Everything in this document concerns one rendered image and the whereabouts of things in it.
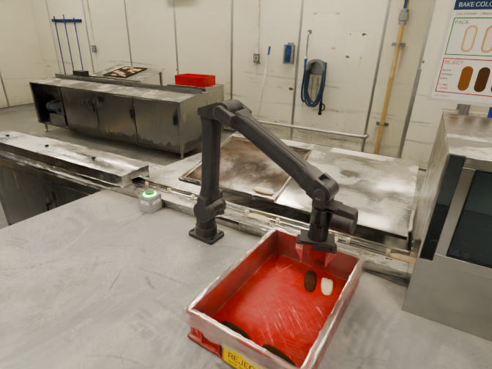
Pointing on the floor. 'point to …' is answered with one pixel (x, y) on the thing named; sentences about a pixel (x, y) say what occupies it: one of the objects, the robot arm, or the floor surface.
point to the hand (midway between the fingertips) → (313, 261)
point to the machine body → (42, 187)
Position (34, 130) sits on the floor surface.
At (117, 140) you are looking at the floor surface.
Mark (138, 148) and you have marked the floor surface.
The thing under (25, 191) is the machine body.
